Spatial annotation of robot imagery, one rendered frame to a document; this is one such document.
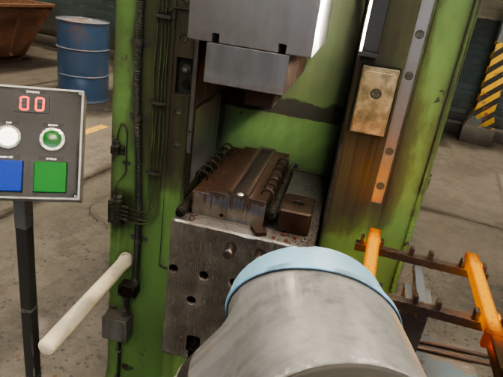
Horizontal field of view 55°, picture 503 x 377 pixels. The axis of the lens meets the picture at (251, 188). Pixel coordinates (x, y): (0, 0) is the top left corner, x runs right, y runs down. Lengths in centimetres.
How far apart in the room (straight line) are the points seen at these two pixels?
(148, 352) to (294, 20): 125
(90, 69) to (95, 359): 408
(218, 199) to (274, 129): 49
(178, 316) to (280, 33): 82
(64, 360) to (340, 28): 165
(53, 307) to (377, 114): 177
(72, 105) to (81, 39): 444
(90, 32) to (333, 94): 435
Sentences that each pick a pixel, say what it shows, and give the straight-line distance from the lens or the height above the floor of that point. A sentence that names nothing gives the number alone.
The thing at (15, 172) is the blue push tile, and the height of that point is 102.
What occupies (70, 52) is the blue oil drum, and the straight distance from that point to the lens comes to 578.
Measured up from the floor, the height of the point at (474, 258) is 97.
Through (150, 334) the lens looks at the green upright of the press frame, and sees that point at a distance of 179.
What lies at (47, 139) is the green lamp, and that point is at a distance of 129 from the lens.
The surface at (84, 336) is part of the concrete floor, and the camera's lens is 231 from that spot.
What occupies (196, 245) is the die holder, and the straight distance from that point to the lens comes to 129.
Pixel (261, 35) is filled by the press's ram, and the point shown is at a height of 140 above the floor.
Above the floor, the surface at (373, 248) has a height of 97.
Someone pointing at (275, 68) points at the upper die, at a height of 133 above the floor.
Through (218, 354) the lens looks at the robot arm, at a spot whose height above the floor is 130.
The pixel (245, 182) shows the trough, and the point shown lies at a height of 99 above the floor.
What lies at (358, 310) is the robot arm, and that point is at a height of 135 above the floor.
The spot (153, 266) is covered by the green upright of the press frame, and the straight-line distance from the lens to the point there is 163.
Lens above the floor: 150
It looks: 23 degrees down
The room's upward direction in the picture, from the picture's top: 8 degrees clockwise
